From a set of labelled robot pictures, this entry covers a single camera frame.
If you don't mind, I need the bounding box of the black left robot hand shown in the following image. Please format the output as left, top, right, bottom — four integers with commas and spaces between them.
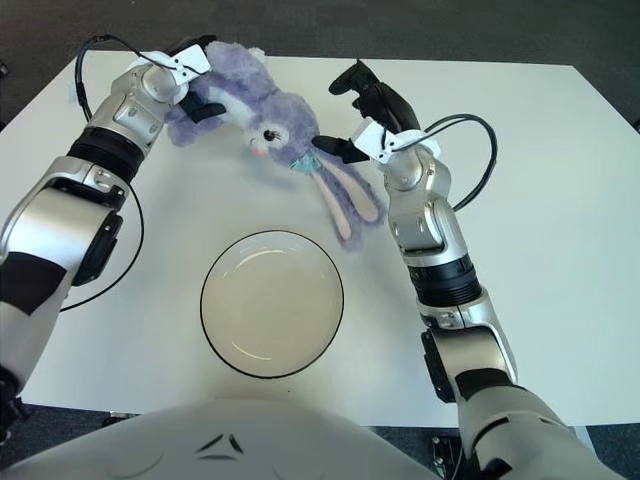
164, 33, 226, 125

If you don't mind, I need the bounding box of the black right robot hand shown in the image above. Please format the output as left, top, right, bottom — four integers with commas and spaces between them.
310, 59, 422, 165

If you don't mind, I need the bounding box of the purple plush bunny doll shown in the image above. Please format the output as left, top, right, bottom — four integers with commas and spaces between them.
164, 40, 389, 254

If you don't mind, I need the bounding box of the white plate black rim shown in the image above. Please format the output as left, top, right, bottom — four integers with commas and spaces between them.
199, 229, 345, 377

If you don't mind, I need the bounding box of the grey robot torso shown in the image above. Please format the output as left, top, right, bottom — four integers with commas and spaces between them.
0, 397, 451, 480

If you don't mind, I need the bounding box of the grey metal table leg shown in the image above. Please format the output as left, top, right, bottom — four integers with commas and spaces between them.
569, 425, 607, 476

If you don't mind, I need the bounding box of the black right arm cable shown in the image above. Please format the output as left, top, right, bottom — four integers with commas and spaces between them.
384, 113, 500, 211

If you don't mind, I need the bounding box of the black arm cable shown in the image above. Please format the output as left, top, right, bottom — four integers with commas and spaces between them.
384, 113, 500, 211
57, 33, 184, 315

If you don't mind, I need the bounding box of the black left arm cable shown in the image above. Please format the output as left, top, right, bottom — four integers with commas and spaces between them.
57, 33, 184, 315

